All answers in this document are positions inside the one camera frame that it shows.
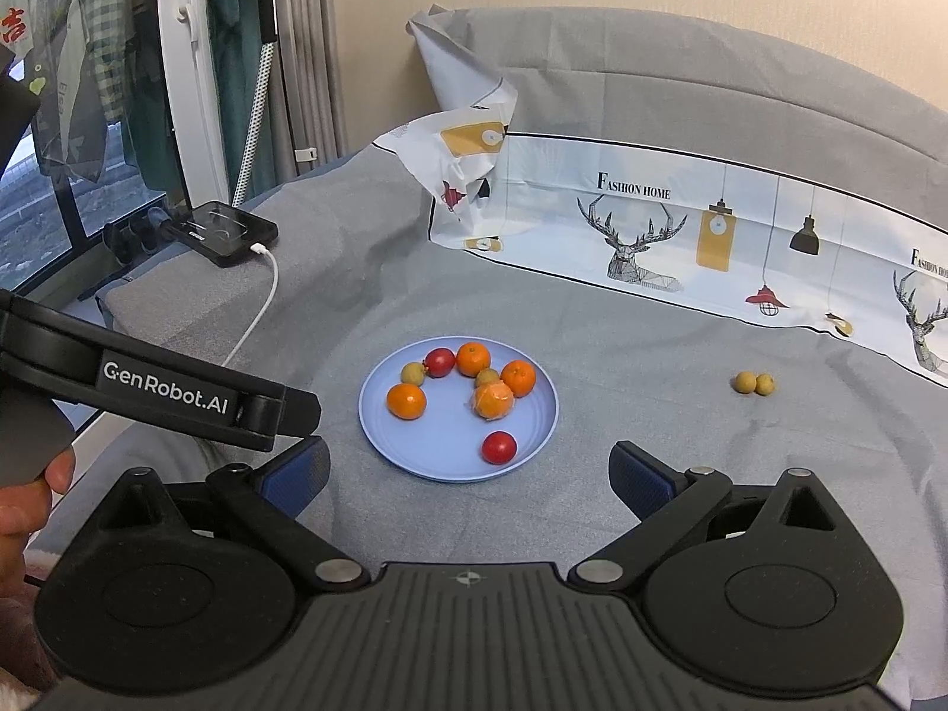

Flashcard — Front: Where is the grey printed duvet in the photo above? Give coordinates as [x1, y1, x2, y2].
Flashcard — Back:
[374, 4, 948, 390]

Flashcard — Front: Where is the pink fuzzy cloth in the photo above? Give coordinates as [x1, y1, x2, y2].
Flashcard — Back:
[0, 592, 64, 711]

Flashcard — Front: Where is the white red-print garment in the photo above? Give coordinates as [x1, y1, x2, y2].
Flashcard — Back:
[0, 0, 56, 71]

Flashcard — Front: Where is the plaid hanging shirt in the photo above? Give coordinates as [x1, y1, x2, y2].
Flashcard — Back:
[74, 0, 156, 123]

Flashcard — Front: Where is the white charging cable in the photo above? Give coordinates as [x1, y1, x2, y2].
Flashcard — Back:
[222, 243, 280, 367]

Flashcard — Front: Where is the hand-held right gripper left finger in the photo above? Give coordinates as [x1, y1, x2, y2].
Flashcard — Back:
[96, 435, 371, 595]

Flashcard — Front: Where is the black smartphone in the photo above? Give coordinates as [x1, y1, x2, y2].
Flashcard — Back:
[164, 200, 280, 269]

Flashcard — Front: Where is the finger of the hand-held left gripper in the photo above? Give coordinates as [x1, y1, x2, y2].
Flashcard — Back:
[235, 385, 323, 454]

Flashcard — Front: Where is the white window frame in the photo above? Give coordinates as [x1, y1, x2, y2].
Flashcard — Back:
[152, 0, 230, 212]

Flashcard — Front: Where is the black flat object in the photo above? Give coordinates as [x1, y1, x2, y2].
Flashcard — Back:
[0, 74, 43, 173]

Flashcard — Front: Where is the tangerine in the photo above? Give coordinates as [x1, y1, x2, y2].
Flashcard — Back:
[501, 360, 537, 398]
[454, 341, 493, 378]
[472, 380, 517, 422]
[386, 383, 428, 422]

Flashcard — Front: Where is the blue round plate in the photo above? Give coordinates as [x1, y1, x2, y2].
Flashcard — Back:
[358, 335, 560, 484]

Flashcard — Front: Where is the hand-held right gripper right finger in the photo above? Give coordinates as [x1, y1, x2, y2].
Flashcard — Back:
[566, 441, 841, 595]

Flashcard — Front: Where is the grey curtain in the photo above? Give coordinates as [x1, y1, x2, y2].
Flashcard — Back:
[274, 0, 349, 179]

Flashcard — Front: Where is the person's left hand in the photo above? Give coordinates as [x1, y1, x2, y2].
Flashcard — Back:
[0, 449, 77, 600]

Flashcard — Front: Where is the teal hanging garment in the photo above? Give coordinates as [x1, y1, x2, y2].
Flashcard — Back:
[203, 0, 260, 197]

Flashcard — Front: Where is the braided steamer hose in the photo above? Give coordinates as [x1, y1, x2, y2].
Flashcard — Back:
[231, 40, 281, 209]

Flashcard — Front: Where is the grey hanging jacket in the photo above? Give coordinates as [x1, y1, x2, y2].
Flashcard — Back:
[30, 0, 112, 182]

